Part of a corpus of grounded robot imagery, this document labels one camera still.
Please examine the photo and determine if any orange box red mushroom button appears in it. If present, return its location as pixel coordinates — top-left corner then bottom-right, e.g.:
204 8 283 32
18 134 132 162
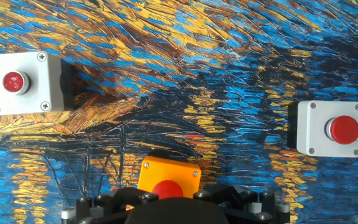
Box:
137 149 202 200

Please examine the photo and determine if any starry night print cloth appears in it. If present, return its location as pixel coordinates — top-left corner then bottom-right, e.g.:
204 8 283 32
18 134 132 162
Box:
0 0 358 224

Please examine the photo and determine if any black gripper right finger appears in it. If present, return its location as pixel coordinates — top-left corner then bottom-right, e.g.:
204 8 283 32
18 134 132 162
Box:
193 185 291 224

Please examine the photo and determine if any grey box red mushroom button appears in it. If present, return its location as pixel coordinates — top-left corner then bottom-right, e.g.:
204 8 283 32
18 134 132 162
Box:
287 100 358 159

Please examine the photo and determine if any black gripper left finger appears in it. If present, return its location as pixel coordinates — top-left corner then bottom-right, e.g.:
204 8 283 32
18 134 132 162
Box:
61 186 160 224

